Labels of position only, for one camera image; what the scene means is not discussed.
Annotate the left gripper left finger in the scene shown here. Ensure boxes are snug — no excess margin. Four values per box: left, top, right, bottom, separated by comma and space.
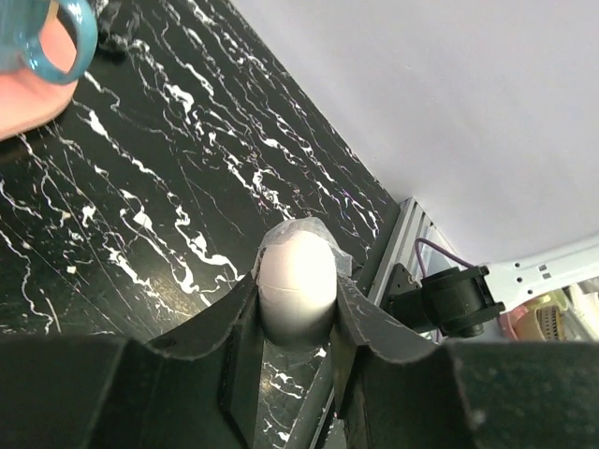
1, 276, 264, 448

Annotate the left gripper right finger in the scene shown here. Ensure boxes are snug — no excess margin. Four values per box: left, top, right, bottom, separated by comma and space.
330, 277, 598, 448

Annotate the white earbuds charging case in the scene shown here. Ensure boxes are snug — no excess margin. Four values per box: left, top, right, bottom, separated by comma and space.
252, 217, 352, 351

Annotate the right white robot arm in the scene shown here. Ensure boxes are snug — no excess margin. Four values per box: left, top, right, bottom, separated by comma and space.
380, 236, 598, 339

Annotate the black marble mat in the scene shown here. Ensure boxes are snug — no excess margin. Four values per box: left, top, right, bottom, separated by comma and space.
1, 1, 399, 341

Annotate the pink three-tier shelf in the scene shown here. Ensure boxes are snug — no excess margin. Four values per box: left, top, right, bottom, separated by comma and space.
1, 18, 78, 140

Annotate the small black object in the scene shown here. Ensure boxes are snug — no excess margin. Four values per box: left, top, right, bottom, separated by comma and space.
90, 0, 140, 64

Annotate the light blue mug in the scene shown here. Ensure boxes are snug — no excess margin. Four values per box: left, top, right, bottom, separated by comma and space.
1, 1, 98, 85

